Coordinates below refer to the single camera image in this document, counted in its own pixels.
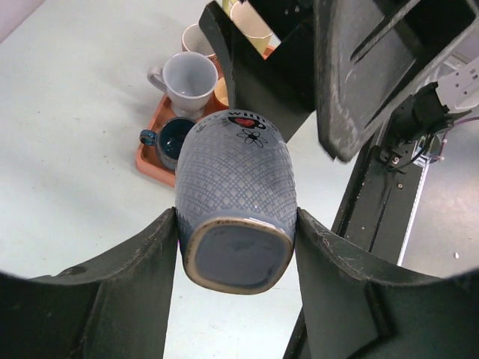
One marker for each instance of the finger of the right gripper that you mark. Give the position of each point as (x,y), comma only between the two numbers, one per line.
(370,55)
(280,87)

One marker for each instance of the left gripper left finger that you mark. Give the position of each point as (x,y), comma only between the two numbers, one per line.
(115,305)

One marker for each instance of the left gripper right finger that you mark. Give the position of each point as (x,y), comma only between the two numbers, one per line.
(357,305)

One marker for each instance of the grey footed cup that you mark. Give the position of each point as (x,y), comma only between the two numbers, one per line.
(188,80)

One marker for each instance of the grey printed mug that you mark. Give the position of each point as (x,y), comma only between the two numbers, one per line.
(235,203)

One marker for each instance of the blue striped ceramic mug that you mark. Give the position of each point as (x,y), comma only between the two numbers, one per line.
(169,140)

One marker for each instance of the small red-orange mug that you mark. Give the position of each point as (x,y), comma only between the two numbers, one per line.
(220,94)

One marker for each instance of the yellow mug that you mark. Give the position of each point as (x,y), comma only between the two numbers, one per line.
(249,22)

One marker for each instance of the pink textured mug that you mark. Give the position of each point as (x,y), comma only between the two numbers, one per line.
(194,40)

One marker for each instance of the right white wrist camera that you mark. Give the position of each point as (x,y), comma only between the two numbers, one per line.
(458,91)

